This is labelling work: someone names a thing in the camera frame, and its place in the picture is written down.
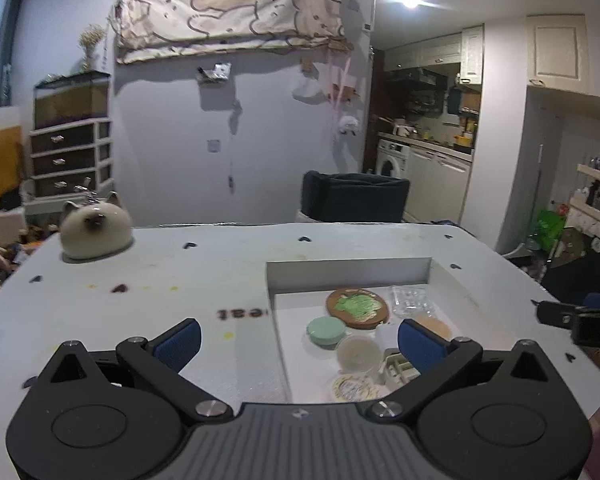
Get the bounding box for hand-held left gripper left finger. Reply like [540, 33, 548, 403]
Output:
[30, 318, 233, 423]

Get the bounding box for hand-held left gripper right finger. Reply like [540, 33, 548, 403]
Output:
[367, 318, 570, 423]

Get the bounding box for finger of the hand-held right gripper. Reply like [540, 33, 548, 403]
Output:
[536, 294, 600, 328]
[571, 310, 600, 347]

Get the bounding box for round tan wooden box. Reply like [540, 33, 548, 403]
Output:
[411, 316, 453, 342]

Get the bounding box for silver power adapter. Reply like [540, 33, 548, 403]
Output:
[376, 325, 402, 353]

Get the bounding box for clear plastic case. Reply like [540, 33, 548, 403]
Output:
[390, 285, 438, 318]

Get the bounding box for round green clover coaster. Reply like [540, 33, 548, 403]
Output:
[326, 287, 391, 330]

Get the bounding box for mint green round case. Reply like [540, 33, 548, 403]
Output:
[306, 316, 346, 350]

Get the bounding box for white rectangular tray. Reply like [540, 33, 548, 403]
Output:
[265, 257, 486, 405]

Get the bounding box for black lettered floor mat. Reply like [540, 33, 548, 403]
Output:
[542, 245, 600, 306]

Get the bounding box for green bag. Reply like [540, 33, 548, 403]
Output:
[532, 209, 566, 251]

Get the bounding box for white shelf rack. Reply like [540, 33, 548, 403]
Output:
[567, 157, 600, 241]

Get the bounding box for cat-shaped ceramic ornament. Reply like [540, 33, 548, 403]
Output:
[60, 191, 134, 261]

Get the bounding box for dark fabric chair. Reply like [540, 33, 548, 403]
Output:
[301, 170, 411, 223]

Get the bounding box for white lower kitchen cabinets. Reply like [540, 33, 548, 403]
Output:
[407, 145, 473, 226]

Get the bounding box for white kitchen cabinets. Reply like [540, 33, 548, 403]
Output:
[407, 145, 473, 226]
[382, 25, 485, 86]

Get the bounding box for white washing machine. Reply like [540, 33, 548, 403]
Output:
[376, 139, 411, 178]

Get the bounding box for pile of toys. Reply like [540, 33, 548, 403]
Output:
[0, 225, 61, 291]

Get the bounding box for white storage box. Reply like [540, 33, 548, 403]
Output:
[0, 207, 28, 246]

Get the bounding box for white drawer cabinet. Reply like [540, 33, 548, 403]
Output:
[29, 119, 113, 198]

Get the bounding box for glass fish tank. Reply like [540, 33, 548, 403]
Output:
[33, 71, 112, 130]

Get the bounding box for white hanging bag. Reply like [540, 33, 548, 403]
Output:
[292, 77, 326, 101]

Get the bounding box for white upper kitchen cabinets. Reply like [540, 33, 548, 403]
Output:
[382, 25, 485, 86]

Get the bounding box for vase with dried flowers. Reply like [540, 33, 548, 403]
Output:
[77, 24, 106, 73]

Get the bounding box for printed cartoon cloth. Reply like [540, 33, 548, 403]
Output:
[114, 0, 353, 65]

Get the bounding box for white tall wall cabinet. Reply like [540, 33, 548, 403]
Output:
[526, 14, 591, 93]

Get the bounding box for wall-mounted pouch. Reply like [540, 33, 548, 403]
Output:
[196, 62, 232, 85]

